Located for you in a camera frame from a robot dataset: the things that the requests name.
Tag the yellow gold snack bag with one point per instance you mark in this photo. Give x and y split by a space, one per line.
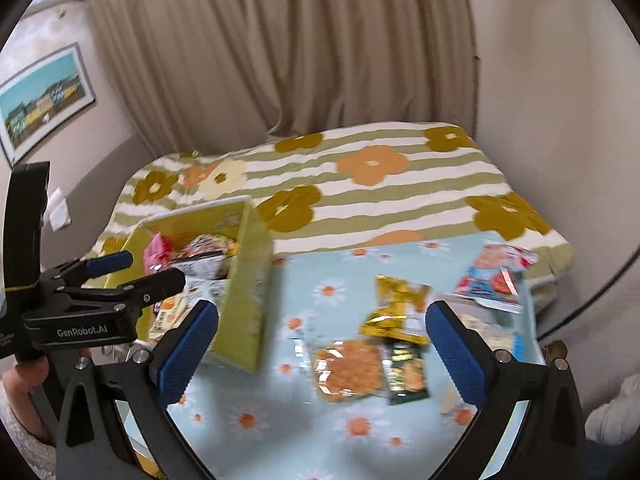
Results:
400 313

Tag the clear orange cracker pack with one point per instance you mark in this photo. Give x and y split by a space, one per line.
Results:
347 370

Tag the dark green snack pack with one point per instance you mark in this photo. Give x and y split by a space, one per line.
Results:
404 372

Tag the white green snack bag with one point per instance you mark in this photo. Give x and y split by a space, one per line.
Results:
197 289

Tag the left hand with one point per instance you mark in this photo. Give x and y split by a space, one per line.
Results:
23 377

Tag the brown white snack bag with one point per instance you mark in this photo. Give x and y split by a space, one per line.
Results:
207 256

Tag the small pink snack pack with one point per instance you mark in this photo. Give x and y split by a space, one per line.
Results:
157 255

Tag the striped floral bed blanket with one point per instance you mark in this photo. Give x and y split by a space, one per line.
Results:
351 188

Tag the orange snack bag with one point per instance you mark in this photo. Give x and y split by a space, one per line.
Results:
172 312

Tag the green storage box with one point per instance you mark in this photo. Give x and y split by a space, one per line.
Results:
242 310

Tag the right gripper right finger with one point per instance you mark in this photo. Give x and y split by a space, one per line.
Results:
472 453

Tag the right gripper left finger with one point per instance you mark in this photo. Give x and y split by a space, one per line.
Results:
154 380

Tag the blue red snack bag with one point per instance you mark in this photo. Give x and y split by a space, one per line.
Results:
495 279

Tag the white wall papers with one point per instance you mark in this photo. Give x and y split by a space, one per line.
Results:
57 214

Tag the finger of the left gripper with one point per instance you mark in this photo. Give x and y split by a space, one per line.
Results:
78 271
141 293

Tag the beige curtain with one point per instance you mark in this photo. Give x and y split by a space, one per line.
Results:
219 75

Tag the framed houses picture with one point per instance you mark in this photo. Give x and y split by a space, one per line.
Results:
41 98

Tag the blue daisy tablecloth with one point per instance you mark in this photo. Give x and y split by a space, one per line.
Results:
275 425

